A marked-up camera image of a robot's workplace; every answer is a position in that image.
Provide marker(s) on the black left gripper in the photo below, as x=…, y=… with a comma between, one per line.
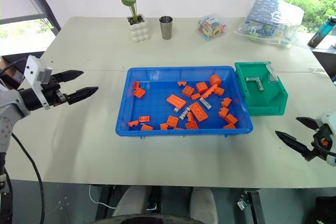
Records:
x=53, y=95

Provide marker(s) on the long orange plastic toy brick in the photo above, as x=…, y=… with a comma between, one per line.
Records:
x=209, y=91

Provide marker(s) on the large clear plastic bag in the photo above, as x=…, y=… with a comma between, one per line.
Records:
x=288, y=16

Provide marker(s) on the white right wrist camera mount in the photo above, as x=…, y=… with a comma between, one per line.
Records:
x=328, y=119

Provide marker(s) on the small orange block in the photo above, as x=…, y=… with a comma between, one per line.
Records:
x=229, y=126
x=190, y=116
x=226, y=102
x=220, y=91
x=178, y=128
x=182, y=84
x=195, y=96
x=144, y=118
x=133, y=123
x=146, y=127
x=163, y=126
x=223, y=112

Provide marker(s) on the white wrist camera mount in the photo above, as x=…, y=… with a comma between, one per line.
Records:
x=328, y=119
x=32, y=68

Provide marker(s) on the blue grid rack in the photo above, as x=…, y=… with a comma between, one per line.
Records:
x=262, y=11

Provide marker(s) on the orange rounded plastic piece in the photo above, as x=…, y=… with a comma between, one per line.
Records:
x=215, y=79

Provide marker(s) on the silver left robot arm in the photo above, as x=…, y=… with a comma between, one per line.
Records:
x=8, y=127

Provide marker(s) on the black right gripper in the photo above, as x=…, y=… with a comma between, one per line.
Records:
x=320, y=136

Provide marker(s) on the steel table leg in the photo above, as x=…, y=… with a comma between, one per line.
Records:
x=254, y=208

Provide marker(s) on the orange square block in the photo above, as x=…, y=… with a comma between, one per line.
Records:
x=231, y=119
x=191, y=125
x=188, y=90
x=172, y=121
x=139, y=93
x=201, y=87

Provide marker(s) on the steel cup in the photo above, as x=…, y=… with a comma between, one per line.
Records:
x=166, y=28

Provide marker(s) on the small bag of colourful parts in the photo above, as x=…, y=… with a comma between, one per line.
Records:
x=211, y=28

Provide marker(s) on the blue plastic tray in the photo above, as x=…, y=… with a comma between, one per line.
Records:
x=157, y=103

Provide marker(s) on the brown box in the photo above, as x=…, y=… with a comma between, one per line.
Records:
x=9, y=78

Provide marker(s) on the white bubble plant pot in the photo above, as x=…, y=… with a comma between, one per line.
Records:
x=140, y=31

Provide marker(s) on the metal caster bracket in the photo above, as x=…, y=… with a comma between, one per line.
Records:
x=242, y=203

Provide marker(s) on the small clear plastic bag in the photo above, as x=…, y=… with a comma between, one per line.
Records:
x=272, y=73

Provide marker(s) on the black table frame leg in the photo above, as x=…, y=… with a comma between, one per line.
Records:
x=107, y=200

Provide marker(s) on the flat orange plate block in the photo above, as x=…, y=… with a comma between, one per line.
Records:
x=198, y=111
x=176, y=101

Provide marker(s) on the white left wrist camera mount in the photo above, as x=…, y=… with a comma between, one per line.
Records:
x=32, y=68

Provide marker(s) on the teal and black bottle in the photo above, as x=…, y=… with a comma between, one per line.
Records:
x=321, y=31

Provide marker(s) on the dark side table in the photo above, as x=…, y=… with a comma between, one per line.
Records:
x=23, y=55

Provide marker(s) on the green plastic bin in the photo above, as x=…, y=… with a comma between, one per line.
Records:
x=262, y=100

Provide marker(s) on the grey rounded shape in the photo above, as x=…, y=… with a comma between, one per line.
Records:
x=131, y=201
x=203, y=205

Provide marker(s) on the dark side cabinet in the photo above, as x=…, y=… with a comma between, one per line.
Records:
x=324, y=58

